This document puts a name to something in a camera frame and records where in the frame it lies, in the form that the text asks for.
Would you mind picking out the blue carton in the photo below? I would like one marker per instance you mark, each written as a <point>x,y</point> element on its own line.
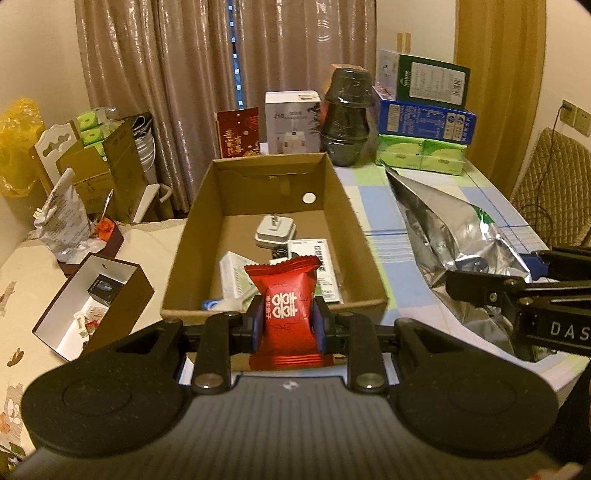
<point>425,122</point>

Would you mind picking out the long brown cardboard box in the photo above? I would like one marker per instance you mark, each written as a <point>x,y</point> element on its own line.
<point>207,221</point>

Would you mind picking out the red candy packet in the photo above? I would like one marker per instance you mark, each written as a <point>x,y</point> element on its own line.
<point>288,314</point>

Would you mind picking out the wall socket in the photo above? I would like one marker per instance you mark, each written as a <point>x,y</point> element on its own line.
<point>577,117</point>

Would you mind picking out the silver foil bag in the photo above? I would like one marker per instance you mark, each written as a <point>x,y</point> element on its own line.
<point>443,230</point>

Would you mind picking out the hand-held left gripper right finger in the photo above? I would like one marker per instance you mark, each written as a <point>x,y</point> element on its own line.
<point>319,327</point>

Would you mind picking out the open brown cardboard carton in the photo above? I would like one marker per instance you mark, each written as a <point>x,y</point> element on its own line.
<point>92,180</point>

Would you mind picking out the white stool frame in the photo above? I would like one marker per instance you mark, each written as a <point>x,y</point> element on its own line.
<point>150,198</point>

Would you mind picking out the red gift box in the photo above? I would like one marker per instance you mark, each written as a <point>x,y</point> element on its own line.
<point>238,134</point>

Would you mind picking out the green white carton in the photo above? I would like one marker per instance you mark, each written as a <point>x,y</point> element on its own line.
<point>429,81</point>

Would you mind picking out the brown open gift box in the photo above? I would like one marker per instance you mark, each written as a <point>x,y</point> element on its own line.
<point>106,277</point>

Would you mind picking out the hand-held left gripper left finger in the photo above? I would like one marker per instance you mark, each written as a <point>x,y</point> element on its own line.
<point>256,327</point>

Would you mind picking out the white plug charger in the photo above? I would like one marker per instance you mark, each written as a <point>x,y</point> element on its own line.
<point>274,230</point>

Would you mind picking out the checked tablecloth desktop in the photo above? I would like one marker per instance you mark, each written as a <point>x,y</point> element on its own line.
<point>392,258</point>

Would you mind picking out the black white bag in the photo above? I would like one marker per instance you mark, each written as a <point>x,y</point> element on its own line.
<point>144,147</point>

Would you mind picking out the golden curtain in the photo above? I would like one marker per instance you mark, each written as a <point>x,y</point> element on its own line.
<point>498,92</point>

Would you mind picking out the pile of small green packs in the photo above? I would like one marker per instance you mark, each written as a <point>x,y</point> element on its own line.
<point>94,129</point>

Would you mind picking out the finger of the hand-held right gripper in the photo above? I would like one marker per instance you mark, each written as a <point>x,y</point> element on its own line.
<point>538,265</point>
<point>480,288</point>

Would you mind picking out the white carved chair back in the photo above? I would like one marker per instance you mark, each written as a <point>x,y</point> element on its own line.
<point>51,147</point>

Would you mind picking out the beige curtain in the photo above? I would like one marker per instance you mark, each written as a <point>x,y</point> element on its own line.
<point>184,69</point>

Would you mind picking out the dark stacked pots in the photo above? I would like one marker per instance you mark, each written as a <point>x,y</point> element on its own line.
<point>346,120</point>

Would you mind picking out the white humidifier box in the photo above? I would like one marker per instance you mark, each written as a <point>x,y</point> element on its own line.
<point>291,124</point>

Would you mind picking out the cream printed cloth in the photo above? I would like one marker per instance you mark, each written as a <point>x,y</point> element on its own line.
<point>27,295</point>

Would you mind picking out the green spray box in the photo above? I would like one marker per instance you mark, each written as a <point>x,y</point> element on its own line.
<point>323,249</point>

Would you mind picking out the dark box with red ribbon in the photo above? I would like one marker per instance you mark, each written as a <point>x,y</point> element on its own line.
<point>113,240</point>

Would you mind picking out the crumpled white plastic bag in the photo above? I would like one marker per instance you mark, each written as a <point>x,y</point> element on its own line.
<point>64,217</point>

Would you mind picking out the quilted chair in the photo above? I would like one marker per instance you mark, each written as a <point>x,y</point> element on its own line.
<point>554,184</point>

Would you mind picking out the yellow plastic bag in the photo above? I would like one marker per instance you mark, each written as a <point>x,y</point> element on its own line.
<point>18,147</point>

